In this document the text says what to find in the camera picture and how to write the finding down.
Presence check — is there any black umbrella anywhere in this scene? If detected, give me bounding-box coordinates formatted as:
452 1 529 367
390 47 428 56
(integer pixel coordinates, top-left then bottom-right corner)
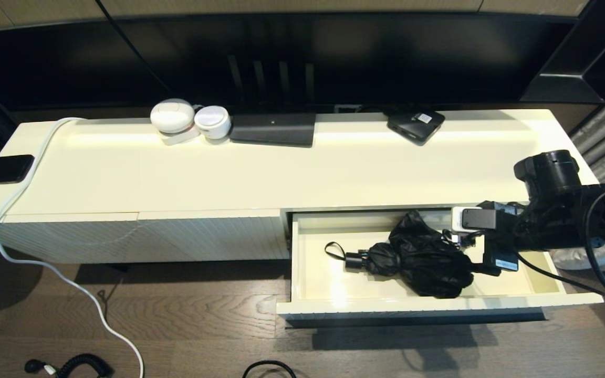
325 210 475 299

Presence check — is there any thin dark metal rod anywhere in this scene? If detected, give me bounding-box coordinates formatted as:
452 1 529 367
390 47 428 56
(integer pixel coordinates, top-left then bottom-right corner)
286 312 547 329

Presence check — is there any white ribbed drawer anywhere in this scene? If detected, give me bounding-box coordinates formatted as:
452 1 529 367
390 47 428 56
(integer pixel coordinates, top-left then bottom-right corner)
276 206 604 321

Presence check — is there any white TV cabinet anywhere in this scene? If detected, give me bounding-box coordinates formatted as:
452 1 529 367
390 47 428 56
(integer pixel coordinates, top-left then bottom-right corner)
0 109 600 265

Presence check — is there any small black box white label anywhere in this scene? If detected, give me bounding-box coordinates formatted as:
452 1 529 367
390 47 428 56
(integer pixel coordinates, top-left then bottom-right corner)
387 109 446 146

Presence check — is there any black shelf unit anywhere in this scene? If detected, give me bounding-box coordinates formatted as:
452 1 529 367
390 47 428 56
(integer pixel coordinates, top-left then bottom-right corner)
518 0 605 104

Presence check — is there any black television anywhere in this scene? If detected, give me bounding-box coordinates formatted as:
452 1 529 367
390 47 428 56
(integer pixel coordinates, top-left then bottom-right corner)
0 13 579 113

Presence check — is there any flat black rectangular box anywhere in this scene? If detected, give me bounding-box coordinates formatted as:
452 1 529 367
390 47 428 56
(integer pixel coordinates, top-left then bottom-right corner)
229 112 317 147

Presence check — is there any small white round device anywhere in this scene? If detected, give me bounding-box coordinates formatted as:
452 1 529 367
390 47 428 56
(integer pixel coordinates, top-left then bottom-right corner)
194 105 232 140

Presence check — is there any large white round device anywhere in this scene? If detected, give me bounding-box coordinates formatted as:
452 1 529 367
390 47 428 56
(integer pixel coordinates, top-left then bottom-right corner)
150 98 196 133

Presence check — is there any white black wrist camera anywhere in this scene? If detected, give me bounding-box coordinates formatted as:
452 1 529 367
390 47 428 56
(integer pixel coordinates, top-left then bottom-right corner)
451 206 497 232

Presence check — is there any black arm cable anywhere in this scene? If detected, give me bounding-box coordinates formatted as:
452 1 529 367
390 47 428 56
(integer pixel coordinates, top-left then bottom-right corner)
515 181 605 301

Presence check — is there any black looped floor cable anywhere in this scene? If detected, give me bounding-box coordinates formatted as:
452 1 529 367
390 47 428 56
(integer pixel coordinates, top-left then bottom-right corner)
242 360 297 378

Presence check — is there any black coiled cable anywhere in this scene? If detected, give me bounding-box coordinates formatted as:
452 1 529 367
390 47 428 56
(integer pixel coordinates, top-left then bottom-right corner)
24 354 115 378

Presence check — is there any thin black wall cable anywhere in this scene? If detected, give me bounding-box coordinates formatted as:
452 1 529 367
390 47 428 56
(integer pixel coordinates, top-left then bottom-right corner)
95 0 173 96

